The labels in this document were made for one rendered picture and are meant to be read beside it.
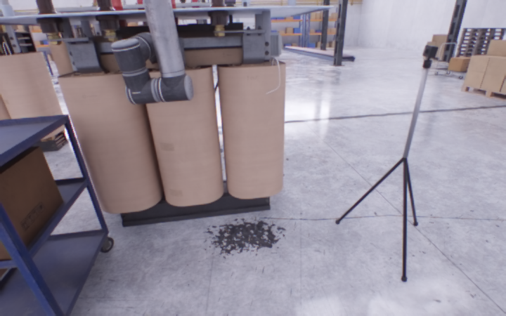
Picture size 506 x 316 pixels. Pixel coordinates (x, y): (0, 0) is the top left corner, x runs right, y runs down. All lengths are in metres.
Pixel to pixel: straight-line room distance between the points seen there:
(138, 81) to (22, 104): 2.71
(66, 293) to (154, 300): 0.43
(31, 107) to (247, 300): 3.17
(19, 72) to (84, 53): 2.17
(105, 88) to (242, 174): 0.93
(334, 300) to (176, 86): 1.29
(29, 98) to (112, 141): 2.21
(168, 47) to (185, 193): 0.98
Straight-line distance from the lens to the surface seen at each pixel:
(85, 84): 1.64
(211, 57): 1.63
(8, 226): 1.23
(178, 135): 1.60
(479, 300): 1.87
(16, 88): 3.80
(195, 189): 1.76
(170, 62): 1.14
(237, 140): 1.63
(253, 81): 1.53
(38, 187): 1.47
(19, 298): 1.81
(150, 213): 2.07
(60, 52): 7.67
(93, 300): 1.77
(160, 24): 1.13
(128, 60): 1.18
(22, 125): 1.73
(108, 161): 1.76
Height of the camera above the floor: 1.25
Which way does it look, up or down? 26 degrees down
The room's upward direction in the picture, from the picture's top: 2 degrees counter-clockwise
